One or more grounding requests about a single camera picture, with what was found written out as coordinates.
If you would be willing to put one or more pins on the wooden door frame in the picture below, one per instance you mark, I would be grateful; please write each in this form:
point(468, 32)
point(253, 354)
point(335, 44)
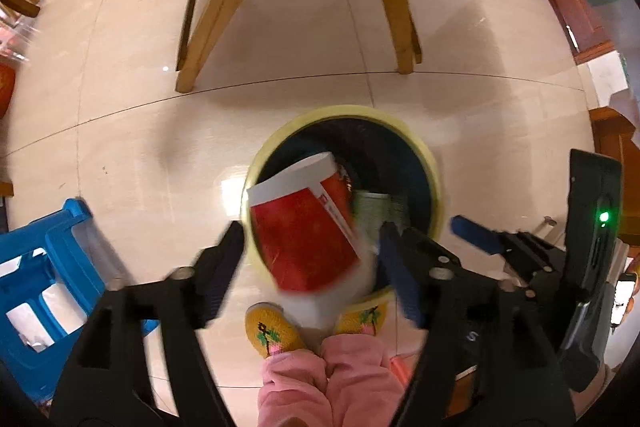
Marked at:
point(615, 142)

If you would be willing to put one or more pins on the yellow embroidered slipper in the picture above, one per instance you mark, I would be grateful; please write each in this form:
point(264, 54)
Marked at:
point(270, 332)
point(362, 319)

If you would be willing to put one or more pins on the smartphone with lit screen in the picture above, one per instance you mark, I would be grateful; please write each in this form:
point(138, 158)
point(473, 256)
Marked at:
point(622, 302)

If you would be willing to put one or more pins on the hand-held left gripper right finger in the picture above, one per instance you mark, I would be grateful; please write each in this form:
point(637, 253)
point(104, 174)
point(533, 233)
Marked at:
point(395, 267)

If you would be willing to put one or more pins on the red and white paper cup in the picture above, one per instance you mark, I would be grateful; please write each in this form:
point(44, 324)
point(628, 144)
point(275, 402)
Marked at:
point(300, 237)

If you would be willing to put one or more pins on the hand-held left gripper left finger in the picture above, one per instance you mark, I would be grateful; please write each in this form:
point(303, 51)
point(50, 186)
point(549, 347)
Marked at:
point(222, 267)

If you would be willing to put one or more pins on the orange round decoration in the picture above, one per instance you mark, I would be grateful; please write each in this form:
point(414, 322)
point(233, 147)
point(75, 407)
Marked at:
point(3, 87)

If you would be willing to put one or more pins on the blue plastic stool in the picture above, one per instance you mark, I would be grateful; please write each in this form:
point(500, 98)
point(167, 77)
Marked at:
point(65, 237)

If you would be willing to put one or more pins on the green can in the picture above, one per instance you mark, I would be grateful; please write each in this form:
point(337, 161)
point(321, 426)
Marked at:
point(372, 207)

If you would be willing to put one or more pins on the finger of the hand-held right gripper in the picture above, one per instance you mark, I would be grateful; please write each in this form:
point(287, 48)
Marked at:
point(475, 234)

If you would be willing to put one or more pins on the yellow-rimmed round trash bin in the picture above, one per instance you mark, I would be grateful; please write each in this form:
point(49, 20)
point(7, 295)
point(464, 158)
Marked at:
point(380, 157)

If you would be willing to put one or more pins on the wooden chair legs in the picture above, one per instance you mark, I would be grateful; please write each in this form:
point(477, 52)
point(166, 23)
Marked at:
point(225, 7)

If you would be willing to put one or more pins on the brown wooden door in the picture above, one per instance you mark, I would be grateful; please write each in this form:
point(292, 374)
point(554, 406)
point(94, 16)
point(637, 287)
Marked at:
point(565, 7)

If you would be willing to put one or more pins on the person's pink pants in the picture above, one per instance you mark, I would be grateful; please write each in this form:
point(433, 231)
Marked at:
point(300, 387)

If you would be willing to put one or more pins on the person's right forearm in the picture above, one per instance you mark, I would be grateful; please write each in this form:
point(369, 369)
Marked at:
point(595, 399)

